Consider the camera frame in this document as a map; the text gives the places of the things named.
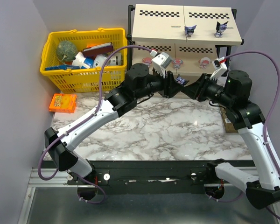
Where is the black purple-bow cat toy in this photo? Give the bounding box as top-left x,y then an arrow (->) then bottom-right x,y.
175,74 -> 189,86

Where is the pink round bunny toy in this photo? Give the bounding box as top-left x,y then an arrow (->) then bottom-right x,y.
172,59 -> 183,70

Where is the white pink bunny toy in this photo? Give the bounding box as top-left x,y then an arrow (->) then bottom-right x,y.
198,57 -> 211,69

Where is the pink blue-bow bunny toy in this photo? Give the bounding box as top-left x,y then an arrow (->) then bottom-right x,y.
141,57 -> 152,67

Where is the purple small figure toy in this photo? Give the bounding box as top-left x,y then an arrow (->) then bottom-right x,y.
184,25 -> 197,37

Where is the black purple cat toy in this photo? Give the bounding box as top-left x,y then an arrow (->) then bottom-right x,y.
214,21 -> 228,38

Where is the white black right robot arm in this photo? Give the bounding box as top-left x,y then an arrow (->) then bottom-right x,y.
182,70 -> 280,210

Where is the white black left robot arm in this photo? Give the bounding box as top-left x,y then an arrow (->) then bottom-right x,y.
44,63 -> 188,178

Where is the beige three-tier shelf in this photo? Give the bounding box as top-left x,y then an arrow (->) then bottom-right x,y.
127,4 -> 244,83

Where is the brown coffee bag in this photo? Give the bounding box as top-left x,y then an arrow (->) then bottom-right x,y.
220,107 -> 238,133

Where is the white cylindrical can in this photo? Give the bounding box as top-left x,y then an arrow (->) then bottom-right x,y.
108,53 -> 122,66

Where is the white small box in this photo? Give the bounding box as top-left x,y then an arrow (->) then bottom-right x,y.
93,54 -> 110,68

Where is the yellow plastic shopping basket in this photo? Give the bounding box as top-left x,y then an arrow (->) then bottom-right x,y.
40,28 -> 127,93

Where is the dark red book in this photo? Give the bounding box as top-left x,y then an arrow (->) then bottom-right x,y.
82,42 -> 114,57

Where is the white blue carton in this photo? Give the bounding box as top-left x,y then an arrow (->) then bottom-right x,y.
71,52 -> 94,69

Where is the blue flat package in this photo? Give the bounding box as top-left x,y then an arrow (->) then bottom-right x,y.
45,64 -> 80,71

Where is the green round melon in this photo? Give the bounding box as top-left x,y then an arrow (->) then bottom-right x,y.
56,41 -> 78,63

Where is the orange snack box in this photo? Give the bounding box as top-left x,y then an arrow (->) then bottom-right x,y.
49,93 -> 77,113

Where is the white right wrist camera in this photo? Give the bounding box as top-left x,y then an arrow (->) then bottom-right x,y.
210,57 -> 228,80

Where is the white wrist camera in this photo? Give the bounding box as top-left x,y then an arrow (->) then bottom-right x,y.
210,57 -> 228,80
150,49 -> 172,78

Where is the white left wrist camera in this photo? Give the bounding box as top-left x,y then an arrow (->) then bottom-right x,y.
150,49 -> 172,78

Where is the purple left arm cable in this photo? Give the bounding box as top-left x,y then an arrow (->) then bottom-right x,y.
37,45 -> 154,181

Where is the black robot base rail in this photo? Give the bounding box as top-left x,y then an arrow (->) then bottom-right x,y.
39,160 -> 256,196

